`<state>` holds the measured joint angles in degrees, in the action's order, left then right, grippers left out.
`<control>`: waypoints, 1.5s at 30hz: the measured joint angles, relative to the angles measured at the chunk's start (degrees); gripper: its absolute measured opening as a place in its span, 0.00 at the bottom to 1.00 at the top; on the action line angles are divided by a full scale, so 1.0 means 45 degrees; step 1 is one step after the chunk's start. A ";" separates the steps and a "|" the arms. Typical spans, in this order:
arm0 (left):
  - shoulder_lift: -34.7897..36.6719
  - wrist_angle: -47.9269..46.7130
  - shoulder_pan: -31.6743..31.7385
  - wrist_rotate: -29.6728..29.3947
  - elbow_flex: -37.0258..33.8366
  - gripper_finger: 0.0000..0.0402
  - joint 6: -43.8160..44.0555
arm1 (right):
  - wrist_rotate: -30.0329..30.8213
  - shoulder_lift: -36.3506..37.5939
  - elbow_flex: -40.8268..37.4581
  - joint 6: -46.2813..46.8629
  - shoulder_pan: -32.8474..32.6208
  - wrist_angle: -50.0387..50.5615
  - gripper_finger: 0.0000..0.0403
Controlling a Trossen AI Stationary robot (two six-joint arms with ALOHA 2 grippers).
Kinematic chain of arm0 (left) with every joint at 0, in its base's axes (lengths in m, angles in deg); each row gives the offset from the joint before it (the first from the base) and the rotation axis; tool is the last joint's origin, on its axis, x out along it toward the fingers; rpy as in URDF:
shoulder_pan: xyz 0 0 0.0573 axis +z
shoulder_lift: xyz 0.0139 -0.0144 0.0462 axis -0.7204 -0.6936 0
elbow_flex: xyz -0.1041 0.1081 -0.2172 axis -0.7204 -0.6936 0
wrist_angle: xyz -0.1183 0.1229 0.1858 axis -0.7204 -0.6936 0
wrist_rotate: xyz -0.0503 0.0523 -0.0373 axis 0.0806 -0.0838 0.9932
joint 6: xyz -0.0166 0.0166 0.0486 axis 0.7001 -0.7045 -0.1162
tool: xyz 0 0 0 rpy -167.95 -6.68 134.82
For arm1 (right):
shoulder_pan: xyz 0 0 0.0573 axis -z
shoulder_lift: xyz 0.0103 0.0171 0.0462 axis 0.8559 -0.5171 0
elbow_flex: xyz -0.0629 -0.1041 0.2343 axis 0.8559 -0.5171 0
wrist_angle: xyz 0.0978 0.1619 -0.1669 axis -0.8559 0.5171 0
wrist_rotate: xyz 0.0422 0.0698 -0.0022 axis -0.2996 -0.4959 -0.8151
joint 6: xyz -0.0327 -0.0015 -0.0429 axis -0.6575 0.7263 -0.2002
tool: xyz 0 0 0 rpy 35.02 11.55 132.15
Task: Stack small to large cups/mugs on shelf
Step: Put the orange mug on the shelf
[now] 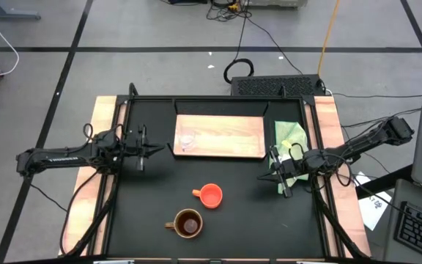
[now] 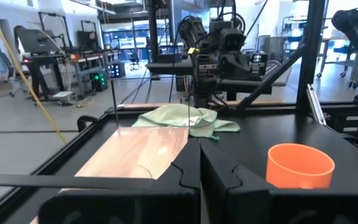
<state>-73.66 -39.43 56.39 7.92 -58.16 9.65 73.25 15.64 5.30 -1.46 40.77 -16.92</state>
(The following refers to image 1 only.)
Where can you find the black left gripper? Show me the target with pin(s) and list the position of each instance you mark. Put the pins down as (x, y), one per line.
(136, 144)

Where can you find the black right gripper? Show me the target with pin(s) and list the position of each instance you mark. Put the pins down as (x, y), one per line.
(291, 168)

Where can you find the small clear glass cup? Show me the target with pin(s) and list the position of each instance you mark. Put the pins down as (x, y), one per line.
(188, 141)

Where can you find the orange plastic cup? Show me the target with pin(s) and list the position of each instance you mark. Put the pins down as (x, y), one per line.
(211, 196)

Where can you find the brown ceramic mug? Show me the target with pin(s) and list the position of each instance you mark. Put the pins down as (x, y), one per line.
(189, 224)

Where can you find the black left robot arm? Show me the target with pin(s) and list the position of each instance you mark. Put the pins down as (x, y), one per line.
(50, 159)

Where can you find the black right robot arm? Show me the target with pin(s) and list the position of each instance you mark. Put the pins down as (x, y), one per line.
(365, 144)

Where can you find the green cloth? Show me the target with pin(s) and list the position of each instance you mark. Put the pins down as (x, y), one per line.
(284, 132)

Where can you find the wooden cutting board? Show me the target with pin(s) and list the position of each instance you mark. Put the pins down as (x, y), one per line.
(225, 135)

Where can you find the black perforated computer case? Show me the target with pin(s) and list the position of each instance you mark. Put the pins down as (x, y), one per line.
(273, 86)

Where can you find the white paper sheet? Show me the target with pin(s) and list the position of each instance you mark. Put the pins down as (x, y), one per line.
(374, 210)

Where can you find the grey desk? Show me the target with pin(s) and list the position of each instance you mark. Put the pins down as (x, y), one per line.
(392, 227)

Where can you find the black keyboard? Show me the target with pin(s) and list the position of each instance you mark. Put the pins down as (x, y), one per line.
(421, 229)

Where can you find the grey box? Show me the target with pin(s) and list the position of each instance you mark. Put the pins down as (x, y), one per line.
(277, 3)

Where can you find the grey metal table leg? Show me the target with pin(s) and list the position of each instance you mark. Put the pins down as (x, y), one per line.
(9, 16)

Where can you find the black table frame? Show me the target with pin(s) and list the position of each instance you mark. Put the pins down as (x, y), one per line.
(214, 98)

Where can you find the silver bracket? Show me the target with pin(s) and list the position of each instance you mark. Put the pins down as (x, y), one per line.
(317, 262)
(114, 262)

